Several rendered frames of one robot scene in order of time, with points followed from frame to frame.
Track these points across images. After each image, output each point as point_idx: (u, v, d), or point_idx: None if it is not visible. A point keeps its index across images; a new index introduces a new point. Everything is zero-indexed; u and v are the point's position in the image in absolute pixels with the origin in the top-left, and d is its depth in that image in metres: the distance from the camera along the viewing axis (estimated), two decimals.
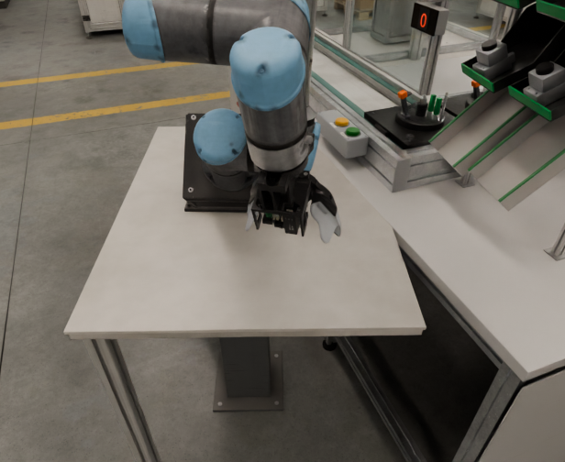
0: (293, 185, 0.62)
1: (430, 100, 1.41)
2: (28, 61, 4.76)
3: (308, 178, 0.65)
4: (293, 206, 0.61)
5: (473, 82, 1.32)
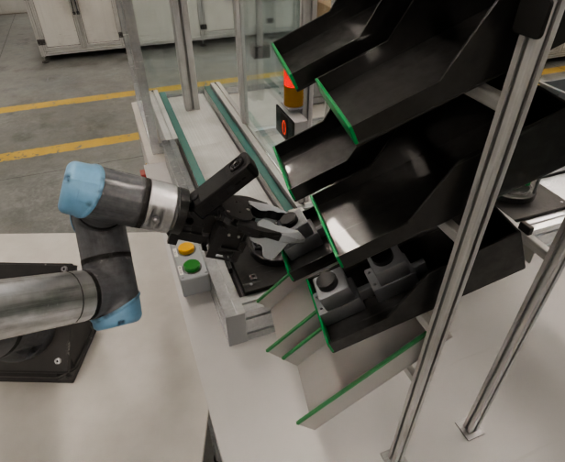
0: (213, 225, 0.69)
1: None
2: None
3: (235, 214, 0.67)
4: (211, 243, 0.70)
5: None
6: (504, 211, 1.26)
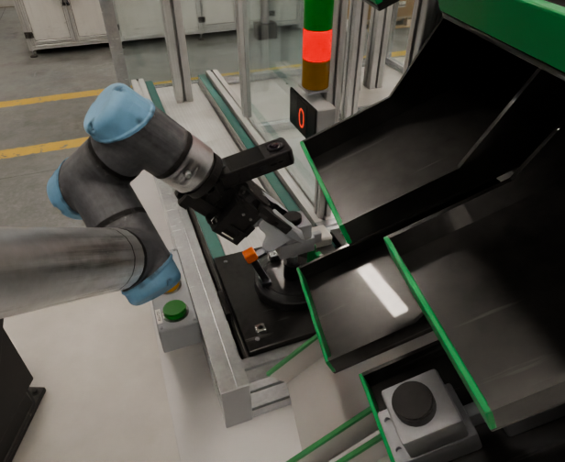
0: (229, 199, 0.65)
1: None
2: None
3: (258, 195, 0.65)
4: (220, 218, 0.66)
5: None
6: None
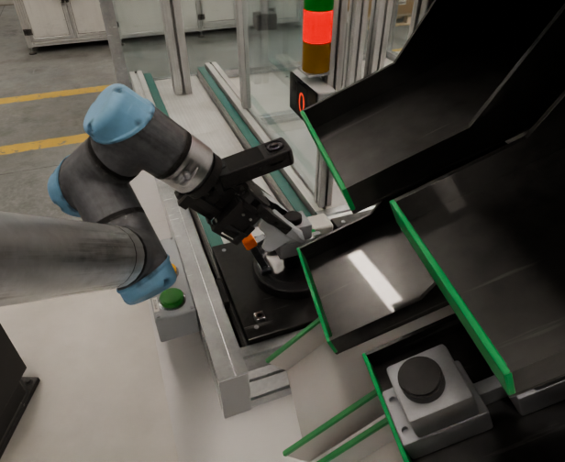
0: (229, 200, 0.65)
1: (320, 225, 0.88)
2: None
3: (257, 195, 0.65)
4: (219, 218, 0.66)
5: None
6: None
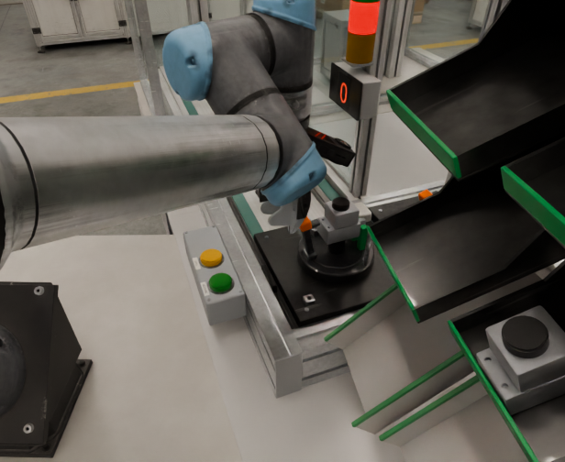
0: None
1: (360, 214, 0.90)
2: None
3: None
4: None
5: (421, 197, 0.82)
6: None
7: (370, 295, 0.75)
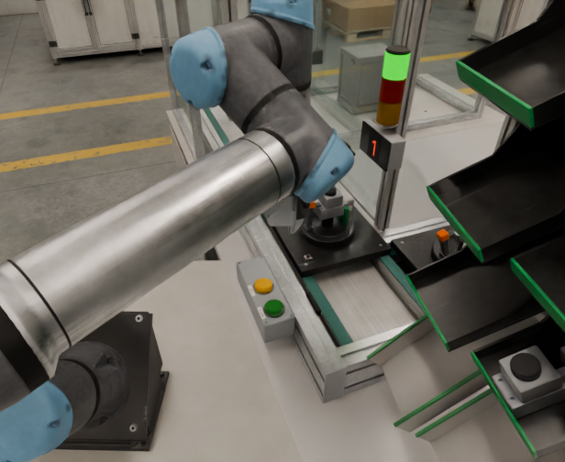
0: None
1: (345, 200, 1.22)
2: None
3: None
4: None
5: (438, 236, 0.98)
6: None
7: (350, 255, 1.07)
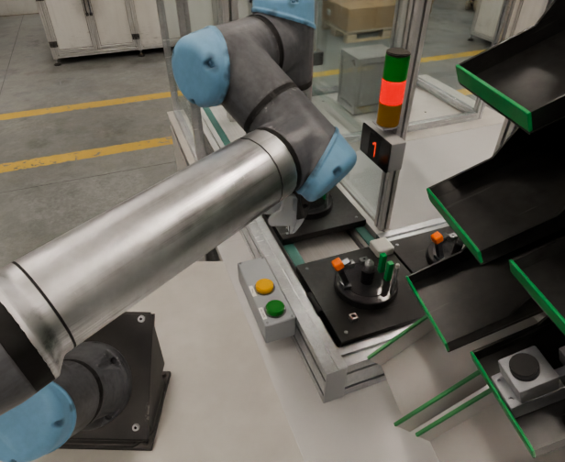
0: None
1: None
2: None
3: None
4: None
5: (333, 265, 0.92)
6: None
7: (328, 225, 1.18)
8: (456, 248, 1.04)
